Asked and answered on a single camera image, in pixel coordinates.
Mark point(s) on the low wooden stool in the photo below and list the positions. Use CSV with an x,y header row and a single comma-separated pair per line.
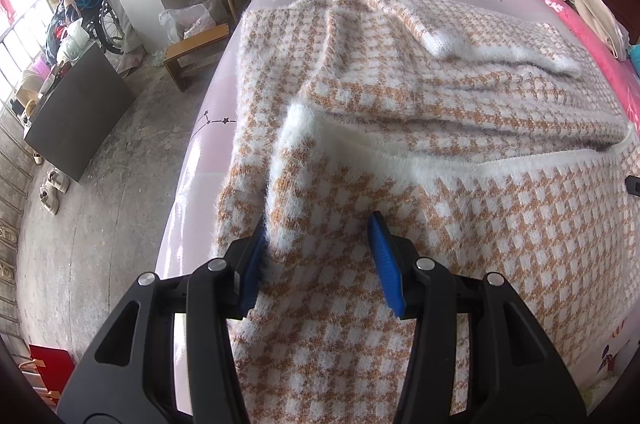
x,y
195,43

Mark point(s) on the beige shoe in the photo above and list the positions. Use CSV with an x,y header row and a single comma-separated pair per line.
x,y
49,200
58,181

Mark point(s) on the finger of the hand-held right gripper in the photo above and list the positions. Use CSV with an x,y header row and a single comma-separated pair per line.
x,y
635,186

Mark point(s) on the wheelchair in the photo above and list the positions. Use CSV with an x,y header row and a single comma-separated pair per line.
x,y
107,23

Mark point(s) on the pink floral blanket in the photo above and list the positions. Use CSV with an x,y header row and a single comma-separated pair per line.
x,y
600,53

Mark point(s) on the dark cabinet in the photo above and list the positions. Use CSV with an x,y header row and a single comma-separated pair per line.
x,y
80,108

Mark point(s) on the white plastic bag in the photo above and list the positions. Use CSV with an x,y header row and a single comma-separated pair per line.
x,y
190,18

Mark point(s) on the beige white houndstooth coat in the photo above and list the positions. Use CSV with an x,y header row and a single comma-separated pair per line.
x,y
450,103

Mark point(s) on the red box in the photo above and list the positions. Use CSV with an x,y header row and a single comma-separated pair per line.
x,y
50,369

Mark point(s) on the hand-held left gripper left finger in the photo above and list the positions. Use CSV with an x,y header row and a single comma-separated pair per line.
x,y
249,274

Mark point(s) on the teal blanket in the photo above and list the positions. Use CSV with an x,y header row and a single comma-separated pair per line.
x,y
635,61

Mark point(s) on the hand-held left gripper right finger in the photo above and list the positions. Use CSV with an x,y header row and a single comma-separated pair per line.
x,y
387,264

